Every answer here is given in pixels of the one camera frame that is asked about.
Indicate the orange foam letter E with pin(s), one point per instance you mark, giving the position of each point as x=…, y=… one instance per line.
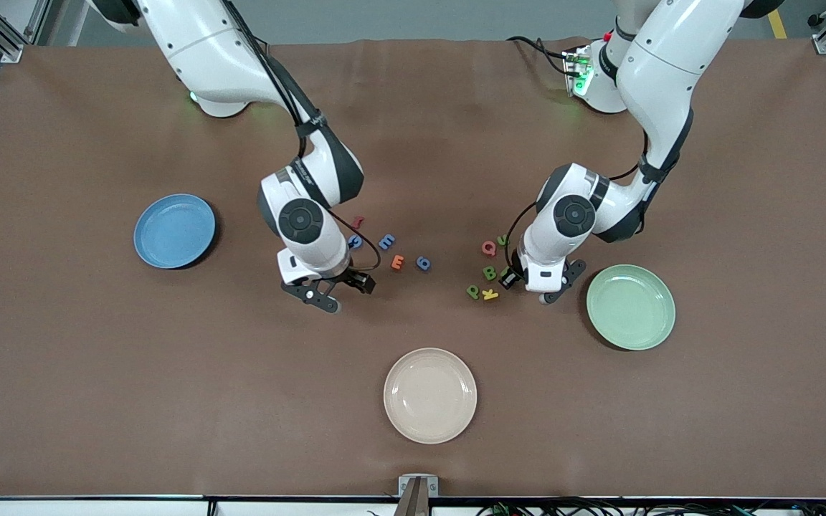
x=398, y=262

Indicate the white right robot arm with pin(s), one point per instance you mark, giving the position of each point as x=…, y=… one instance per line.
x=205, y=43

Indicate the green foam letter P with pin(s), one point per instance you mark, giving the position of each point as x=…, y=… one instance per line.
x=472, y=292

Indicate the pink foam letter Q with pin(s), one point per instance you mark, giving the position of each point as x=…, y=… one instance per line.
x=488, y=248

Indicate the blue foam letter G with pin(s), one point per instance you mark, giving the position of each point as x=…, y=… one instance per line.
x=357, y=242

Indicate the green plate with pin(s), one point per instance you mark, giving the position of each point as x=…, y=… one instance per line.
x=630, y=307

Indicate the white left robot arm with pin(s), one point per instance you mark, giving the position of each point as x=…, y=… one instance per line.
x=660, y=64

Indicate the blue plate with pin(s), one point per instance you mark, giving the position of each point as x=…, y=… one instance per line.
x=174, y=231

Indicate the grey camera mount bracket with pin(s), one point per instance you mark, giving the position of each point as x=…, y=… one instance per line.
x=418, y=487

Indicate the green foam letter B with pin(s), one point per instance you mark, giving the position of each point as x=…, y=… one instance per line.
x=489, y=272

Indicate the blue foam letter E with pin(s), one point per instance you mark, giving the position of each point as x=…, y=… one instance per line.
x=386, y=241

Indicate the beige plate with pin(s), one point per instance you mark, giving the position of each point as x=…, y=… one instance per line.
x=430, y=395

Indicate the brown table cover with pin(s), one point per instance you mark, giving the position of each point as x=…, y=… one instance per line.
x=241, y=358

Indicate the blue foam number 6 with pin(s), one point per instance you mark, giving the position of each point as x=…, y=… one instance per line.
x=423, y=263

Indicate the yellow foam letter K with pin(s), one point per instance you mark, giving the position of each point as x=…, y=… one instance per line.
x=490, y=294

